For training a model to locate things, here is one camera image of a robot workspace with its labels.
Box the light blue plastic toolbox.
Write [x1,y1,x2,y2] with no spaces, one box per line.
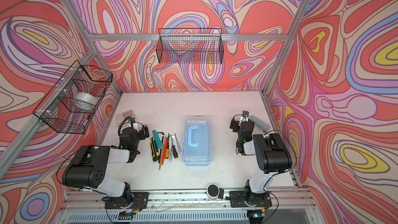
[182,117,212,167]

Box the orange handled hex key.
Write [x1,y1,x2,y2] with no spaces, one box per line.
[159,139,169,170]

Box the red handled hex key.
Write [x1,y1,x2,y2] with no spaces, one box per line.
[157,132,166,164]

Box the yellow black utility knife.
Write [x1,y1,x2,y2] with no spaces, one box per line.
[150,137,159,162]

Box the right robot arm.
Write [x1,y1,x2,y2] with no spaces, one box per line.
[228,111,293,208]

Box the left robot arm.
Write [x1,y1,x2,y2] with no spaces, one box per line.
[61,116,149,209]

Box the black yellow screwdriver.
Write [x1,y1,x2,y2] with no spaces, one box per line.
[171,135,178,159]

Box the teal utility knife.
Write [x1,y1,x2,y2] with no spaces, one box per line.
[152,130,163,149]

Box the grey blue stapler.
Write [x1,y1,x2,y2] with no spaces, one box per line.
[249,115,271,133]

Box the round black white knob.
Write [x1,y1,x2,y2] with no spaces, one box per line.
[206,184,220,200]

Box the white tape roll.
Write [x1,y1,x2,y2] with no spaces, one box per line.
[73,92,98,113]

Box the back black wire basket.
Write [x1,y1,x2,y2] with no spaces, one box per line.
[156,28,224,64]

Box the black wire basket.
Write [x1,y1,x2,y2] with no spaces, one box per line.
[156,28,224,64]
[33,61,113,134]

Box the yellow handled screwdriver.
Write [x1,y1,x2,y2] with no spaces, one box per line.
[165,135,170,159]

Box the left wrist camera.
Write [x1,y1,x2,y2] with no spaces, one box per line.
[130,117,137,125]

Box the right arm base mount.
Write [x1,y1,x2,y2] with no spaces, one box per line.
[228,190,273,209]

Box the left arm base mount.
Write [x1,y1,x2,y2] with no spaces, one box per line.
[102,192,149,211]

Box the aluminium front rail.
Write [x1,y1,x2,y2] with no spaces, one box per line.
[61,187,318,212]

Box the left black wire basket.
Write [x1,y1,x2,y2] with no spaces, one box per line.
[33,61,113,134]

